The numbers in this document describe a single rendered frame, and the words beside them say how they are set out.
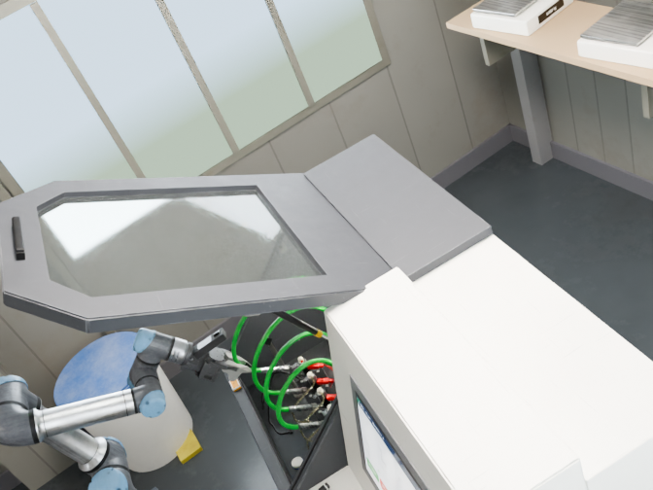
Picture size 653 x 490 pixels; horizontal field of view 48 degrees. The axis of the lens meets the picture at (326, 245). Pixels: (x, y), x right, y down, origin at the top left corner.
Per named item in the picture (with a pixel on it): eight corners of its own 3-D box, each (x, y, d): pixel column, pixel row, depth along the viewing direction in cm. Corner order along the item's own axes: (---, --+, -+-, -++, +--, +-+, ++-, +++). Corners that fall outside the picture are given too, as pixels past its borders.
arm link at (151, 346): (132, 343, 223) (141, 321, 220) (166, 354, 226) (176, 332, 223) (129, 358, 216) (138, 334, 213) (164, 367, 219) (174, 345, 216)
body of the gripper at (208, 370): (216, 370, 231) (180, 360, 227) (225, 348, 228) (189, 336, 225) (216, 384, 224) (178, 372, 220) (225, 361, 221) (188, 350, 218)
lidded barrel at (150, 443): (104, 439, 399) (44, 372, 363) (182, 385, 410) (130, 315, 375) (129, 499, 362) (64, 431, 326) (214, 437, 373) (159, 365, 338)
